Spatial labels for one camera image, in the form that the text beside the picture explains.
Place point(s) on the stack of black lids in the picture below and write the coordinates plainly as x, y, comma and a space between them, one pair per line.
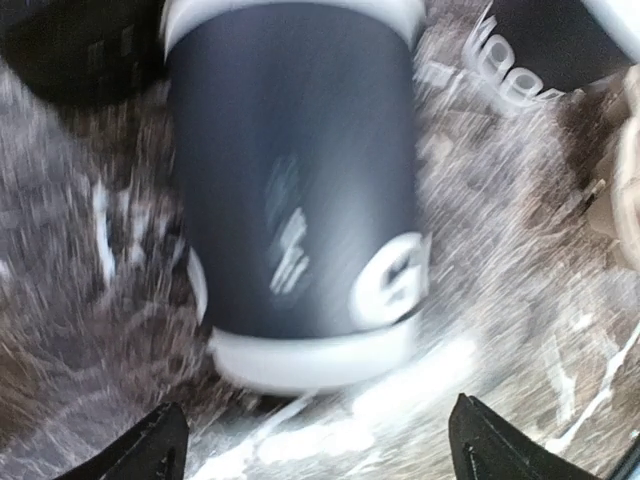
85, 52

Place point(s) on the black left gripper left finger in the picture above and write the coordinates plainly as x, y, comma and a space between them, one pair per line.
154, 448

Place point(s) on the brown pulp cup carrier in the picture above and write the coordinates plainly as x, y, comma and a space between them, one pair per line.
614, 212

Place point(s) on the stack of black paper cups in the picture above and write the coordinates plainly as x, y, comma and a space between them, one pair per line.
531, 52

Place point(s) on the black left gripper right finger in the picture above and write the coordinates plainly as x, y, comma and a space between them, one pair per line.
486, 446

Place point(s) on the black paper coffee cup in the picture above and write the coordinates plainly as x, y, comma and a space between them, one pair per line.
294, 129

